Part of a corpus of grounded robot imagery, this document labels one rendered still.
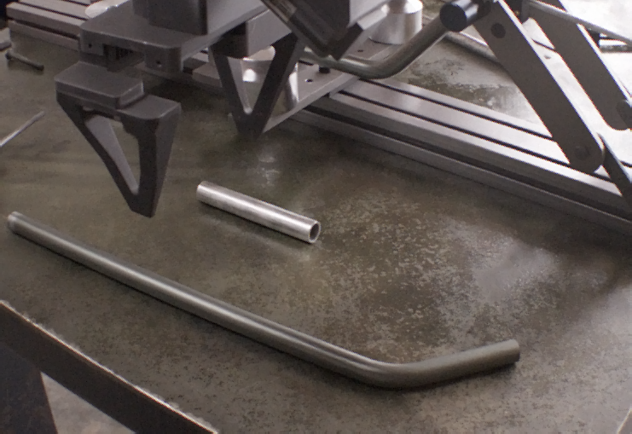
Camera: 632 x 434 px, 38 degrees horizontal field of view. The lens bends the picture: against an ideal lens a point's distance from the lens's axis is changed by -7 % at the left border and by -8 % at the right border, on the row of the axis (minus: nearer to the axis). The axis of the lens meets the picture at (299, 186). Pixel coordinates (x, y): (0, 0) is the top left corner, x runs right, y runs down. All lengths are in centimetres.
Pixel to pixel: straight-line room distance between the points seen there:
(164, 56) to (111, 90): 3
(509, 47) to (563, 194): 12
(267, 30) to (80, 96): 10
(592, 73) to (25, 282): 43
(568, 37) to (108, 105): 39
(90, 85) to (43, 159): 33
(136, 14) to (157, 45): 4
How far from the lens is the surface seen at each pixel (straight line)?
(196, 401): 53
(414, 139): 75
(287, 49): 53
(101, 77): 46
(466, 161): 73
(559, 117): 66
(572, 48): 72
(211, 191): 68
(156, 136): 44
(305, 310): 59
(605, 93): 72
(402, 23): 83
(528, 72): 65
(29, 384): 108
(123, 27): 46
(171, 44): 44
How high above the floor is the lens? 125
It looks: 32 degrees down
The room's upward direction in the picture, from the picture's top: 1 degrees counter-clockwise
